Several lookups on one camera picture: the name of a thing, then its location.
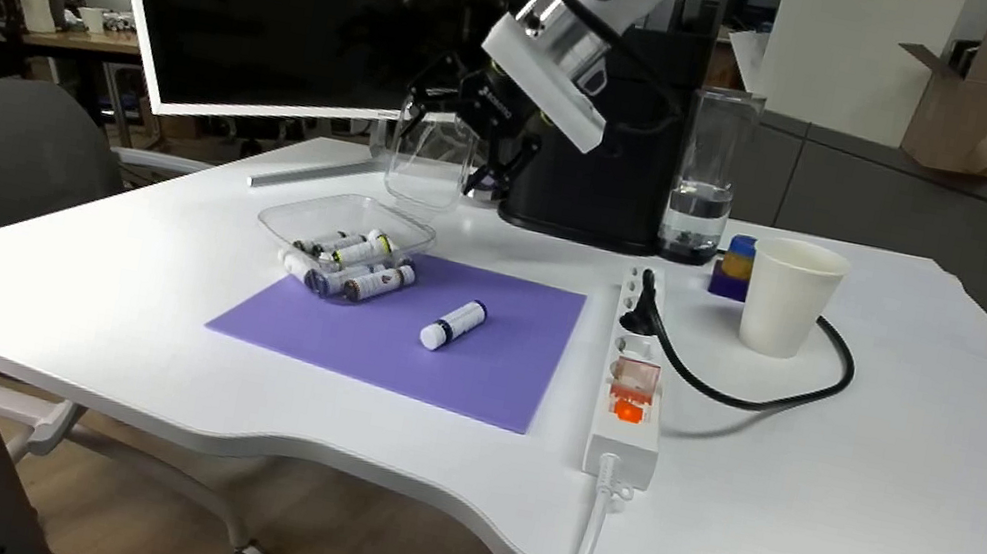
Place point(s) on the clear water tank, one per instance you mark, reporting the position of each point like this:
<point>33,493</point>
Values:
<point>706,183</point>

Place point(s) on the small blue yellow bottle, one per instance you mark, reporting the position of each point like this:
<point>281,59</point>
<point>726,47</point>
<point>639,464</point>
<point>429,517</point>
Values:
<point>740,258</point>

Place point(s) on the wooden desk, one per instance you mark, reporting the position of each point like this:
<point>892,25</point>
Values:
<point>38,39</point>

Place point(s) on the clear plastic container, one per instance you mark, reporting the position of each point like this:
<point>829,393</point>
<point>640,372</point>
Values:
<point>331,218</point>

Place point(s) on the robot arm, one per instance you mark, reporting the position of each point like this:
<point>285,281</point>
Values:
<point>593,0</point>

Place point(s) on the white plastic bottle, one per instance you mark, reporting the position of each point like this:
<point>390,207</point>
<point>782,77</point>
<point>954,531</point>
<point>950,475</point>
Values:
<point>35,5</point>

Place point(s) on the white power strip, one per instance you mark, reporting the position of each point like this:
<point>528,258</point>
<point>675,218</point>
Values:
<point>622,442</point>

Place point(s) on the black coffee machine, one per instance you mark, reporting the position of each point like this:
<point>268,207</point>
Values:
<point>614,166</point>

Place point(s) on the purple mat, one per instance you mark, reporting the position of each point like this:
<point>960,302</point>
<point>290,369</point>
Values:
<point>497,369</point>

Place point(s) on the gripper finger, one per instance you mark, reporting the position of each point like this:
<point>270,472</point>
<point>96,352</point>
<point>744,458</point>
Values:
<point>505,162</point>
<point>434,82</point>

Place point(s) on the white paper cup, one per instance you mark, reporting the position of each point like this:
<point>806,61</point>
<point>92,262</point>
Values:
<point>788,304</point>

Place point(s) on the purple block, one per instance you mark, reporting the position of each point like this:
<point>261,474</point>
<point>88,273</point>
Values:
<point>724,283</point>

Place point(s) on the white mug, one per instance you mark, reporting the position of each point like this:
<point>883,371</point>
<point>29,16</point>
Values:
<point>93,21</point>

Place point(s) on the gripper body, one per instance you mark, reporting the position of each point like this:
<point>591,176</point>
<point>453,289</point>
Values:
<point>502,111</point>

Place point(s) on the small white tube bottle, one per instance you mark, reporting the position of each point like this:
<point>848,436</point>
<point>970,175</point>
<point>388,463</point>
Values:
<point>454,324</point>
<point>381,282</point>
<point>339,278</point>
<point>296,264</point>
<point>331,241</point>
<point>361,249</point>

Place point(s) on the grey cabinet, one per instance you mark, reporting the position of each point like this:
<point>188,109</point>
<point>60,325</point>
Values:
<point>946,245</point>

